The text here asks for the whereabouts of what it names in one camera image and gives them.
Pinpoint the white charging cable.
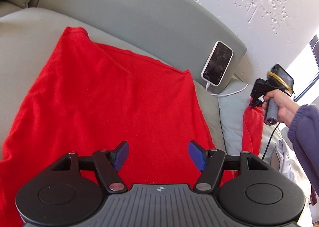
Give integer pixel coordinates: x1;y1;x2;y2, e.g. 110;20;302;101
205;81;251;98

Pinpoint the blue sweater right forearm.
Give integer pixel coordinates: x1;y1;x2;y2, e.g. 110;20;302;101
288;104;318;193

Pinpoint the grey sofa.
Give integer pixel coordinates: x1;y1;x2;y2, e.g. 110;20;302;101
1;0;248;161

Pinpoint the person's right hand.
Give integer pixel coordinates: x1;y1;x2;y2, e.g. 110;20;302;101
262;89;301;128

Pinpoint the smartphone in white case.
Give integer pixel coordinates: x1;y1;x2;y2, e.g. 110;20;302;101
201;41;233;87

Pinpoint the red sweatshirt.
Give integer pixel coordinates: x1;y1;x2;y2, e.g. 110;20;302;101
0;26;265;227

